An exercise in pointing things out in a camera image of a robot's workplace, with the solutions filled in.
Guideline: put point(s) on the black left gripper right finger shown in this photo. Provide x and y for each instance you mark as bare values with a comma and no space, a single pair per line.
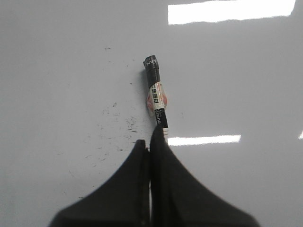
180,200

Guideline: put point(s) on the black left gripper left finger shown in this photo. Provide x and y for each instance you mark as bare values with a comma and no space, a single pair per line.
122,201

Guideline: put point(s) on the black white whiteboard marker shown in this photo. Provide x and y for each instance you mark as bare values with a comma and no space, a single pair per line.
156,98

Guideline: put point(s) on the white whiteboard with aluminium frame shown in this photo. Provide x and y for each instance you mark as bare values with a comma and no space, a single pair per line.
73,99

